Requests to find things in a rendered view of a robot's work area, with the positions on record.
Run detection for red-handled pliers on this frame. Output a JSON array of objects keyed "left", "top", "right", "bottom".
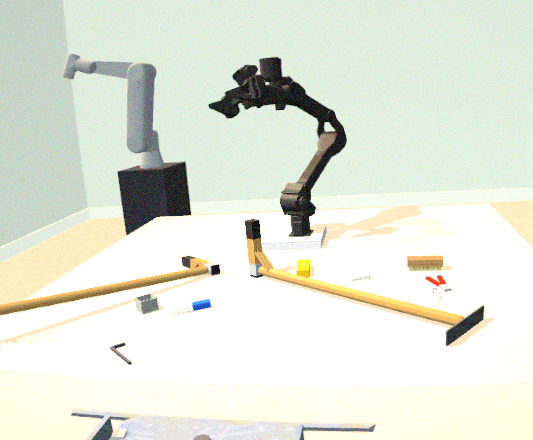
[{"left": 425, "top": 275, "right": 452, "bottom": 292}]

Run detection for long-handled scraper with black blade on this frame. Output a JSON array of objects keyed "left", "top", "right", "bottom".
[{"left": 245, "top": 219, "right": 485, "bottom": 346}]

